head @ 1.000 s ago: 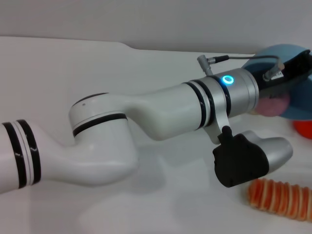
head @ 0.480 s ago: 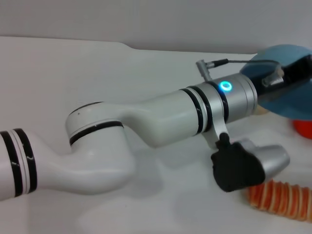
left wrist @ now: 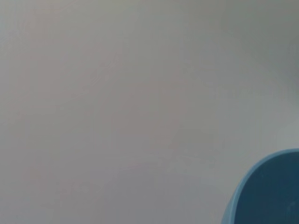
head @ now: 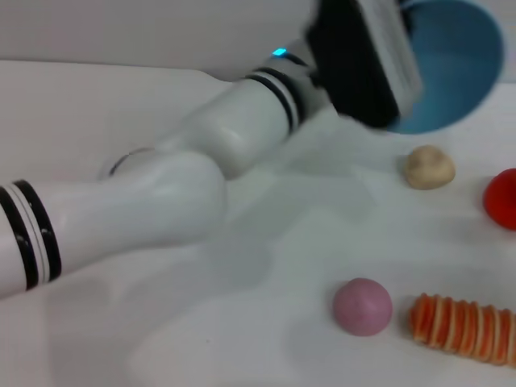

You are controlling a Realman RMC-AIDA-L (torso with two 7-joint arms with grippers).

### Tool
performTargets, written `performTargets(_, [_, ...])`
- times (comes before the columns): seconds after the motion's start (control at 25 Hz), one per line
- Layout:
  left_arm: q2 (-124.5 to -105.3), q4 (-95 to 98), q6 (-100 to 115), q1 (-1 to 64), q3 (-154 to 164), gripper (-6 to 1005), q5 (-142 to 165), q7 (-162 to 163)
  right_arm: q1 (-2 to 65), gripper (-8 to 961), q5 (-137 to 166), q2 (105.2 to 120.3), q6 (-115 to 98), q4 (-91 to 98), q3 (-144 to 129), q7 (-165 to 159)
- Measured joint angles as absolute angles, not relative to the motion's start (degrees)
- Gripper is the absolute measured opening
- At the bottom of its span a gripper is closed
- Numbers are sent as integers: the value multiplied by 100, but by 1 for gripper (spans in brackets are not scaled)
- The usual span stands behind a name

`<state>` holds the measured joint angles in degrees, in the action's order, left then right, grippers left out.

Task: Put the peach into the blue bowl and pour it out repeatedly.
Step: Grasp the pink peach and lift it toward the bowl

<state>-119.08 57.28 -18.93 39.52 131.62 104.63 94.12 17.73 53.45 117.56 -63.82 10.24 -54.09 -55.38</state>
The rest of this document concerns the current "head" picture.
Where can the beige toy potato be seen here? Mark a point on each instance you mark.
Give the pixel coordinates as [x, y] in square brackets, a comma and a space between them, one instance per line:
[429, 167]

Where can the blue bowl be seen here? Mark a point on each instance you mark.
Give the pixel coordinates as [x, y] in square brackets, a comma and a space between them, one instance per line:
[455, 68]

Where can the orange striped toy shrimp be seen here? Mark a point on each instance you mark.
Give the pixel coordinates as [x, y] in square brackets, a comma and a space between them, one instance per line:
[459, 328]

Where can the black silver wrist camera box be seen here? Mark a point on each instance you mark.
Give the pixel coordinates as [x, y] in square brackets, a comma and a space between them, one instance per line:
[363, 68]

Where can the red toy tomato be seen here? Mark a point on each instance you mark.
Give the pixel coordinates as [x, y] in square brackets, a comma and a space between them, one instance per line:
[504, 199]

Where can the pink toy peach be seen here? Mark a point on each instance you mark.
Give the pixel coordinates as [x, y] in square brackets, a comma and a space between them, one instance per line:
[363, 308]

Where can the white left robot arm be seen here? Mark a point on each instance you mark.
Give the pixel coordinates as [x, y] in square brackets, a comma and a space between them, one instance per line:
[161, 201]

